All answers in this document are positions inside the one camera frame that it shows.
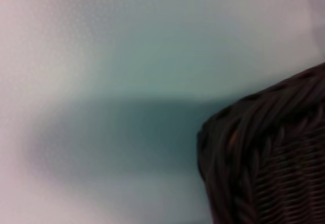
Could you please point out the dark brown woven plastic basket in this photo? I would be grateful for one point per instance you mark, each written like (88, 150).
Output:
(274, 158)

